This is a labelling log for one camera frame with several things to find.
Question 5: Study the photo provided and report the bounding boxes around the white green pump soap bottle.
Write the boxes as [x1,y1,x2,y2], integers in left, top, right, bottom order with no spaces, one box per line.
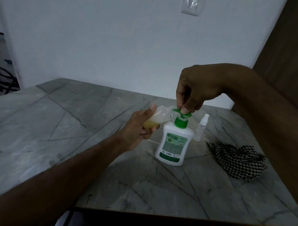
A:
[154,106,194,167]

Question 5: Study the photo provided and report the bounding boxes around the brown wooden door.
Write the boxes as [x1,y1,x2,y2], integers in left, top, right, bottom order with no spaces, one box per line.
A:
[230,0,298,110]

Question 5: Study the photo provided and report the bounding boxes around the white wall switch plate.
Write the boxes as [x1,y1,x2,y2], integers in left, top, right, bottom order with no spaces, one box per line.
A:
[181,0,202,16]

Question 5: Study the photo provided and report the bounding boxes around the black cables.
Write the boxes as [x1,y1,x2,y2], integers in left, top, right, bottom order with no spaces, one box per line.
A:
[0,66,20,94]

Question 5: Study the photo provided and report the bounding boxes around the person's right hand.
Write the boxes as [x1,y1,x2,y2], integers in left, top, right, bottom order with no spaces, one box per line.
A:
[176,64,225,115]

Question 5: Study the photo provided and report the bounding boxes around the person's right forearm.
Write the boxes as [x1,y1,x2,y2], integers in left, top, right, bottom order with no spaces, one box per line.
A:
[220,63,298,203]

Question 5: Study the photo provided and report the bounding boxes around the person's left forearm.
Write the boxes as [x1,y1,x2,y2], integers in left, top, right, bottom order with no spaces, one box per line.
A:
[0,134,131,226]

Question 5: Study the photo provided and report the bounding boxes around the small clear spray bottle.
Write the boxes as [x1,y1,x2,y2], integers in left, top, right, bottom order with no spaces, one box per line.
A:
[193,114,210,142]

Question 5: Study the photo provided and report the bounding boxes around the person's left hand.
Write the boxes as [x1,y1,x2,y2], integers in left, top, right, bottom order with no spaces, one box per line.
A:
[118,104,161,153]

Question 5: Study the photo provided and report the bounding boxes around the clear plastic bottle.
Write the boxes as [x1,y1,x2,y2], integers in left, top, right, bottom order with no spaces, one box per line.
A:
[142,105,178,130]

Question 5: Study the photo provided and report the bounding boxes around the black white checked cloth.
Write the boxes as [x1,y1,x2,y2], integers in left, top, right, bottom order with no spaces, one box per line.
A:
[207,141,268,183]

